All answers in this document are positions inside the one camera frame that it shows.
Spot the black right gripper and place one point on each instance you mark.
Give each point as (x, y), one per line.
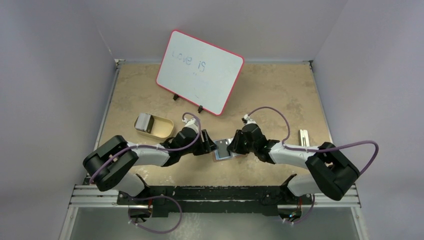
(236, 143)

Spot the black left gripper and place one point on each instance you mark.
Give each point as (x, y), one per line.
(206, 146)

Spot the dark credit card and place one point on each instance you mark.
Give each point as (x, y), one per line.
(222, 151)

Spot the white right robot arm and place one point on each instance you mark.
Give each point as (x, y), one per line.
(330, 172)

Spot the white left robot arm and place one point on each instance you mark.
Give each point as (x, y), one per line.
(109, 166)

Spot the cream oval tray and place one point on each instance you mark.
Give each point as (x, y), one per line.
(162, 129)

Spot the pink framed whiteboard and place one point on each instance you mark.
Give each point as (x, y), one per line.
(199, 72)

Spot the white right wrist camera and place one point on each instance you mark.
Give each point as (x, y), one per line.
(246, 119)

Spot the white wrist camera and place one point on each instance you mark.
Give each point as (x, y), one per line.
(246, 119)
(192, 123)

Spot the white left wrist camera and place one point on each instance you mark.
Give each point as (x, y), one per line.
(192, 123)

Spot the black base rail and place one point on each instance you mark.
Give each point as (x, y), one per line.
(267, 200)

